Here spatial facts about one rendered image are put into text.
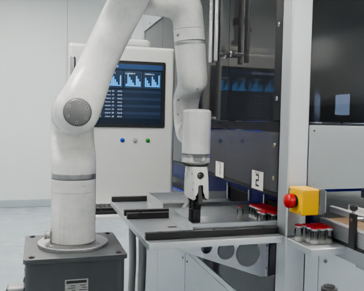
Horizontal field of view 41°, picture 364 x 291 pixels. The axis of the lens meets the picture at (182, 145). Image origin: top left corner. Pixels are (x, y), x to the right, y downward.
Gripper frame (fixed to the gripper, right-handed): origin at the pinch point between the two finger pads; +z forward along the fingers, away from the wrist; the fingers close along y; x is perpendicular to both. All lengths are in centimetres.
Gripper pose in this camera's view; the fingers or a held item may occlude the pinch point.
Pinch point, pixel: (194, 215)
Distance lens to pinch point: 145.2
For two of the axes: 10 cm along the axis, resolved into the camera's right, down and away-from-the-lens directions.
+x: -9.6, -0.1, -2.9
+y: -2.9, -0.6, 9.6
